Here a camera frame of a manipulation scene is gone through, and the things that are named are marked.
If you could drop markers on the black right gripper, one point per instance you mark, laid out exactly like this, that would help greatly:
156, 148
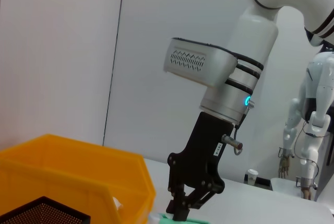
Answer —
203, 151

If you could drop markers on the green utility knife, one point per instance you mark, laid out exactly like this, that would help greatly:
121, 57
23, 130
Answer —
198, 221

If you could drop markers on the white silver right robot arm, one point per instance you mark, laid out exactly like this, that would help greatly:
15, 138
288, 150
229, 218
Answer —
255, 38

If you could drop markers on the black mesh pen holder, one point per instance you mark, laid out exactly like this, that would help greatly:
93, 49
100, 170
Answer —
47, 212

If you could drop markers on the white paper cup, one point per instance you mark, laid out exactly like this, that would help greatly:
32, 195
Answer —
252, 176

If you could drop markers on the yellow plastic bin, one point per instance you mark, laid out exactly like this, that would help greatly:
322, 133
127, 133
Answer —
65, 166

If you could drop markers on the white humanoid robot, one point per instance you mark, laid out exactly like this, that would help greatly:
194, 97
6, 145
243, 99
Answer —
321, 77

